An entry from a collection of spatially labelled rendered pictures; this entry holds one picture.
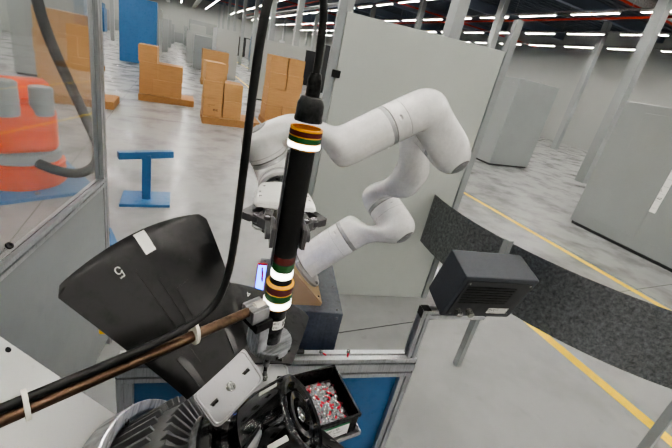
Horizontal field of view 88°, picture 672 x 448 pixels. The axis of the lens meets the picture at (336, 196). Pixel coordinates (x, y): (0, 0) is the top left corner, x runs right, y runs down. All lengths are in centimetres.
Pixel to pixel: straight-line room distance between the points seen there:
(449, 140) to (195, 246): 61
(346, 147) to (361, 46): 164
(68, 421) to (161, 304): 23
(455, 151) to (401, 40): 157
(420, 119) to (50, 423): 79
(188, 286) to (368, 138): 43
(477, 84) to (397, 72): 58
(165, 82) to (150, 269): 916
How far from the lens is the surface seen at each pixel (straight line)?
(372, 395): 141
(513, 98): 1014
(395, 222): 119
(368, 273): 289
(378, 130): 74
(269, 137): 68
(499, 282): 117
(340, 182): 246
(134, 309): 54
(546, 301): 234
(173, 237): 58
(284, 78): 859
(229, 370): 60
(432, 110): 80
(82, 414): 72
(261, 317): 56
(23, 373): 69
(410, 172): 104
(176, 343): 51
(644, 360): 248
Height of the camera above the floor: 171
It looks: 20 degrees down
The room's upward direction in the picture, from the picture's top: 12 degrees clockwise
